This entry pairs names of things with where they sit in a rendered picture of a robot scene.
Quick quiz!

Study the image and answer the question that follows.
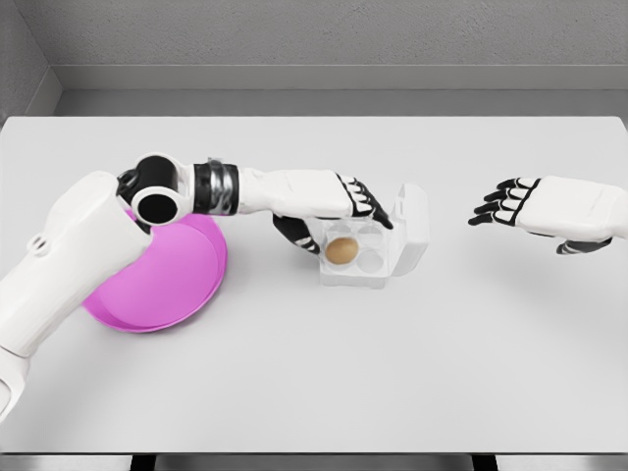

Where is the clear egg box lid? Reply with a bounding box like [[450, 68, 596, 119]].
[[390, 183, 431, 277]]

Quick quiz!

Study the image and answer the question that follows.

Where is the pink round plate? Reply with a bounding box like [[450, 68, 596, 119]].
[[80, 207, 229, 335]]

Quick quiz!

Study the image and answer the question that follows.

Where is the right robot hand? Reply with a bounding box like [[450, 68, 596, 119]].
[[467, 176, 614, 255]]

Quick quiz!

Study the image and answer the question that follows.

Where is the brown egg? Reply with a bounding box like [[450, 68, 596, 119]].
[[326, 236, 359, 265]]

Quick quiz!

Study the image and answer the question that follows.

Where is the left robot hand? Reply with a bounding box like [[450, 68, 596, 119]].
[[271, 169, 394, 257]]

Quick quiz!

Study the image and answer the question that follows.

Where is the clear plastic egg box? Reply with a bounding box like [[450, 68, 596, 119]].
[[317, 216, 399, 290]]

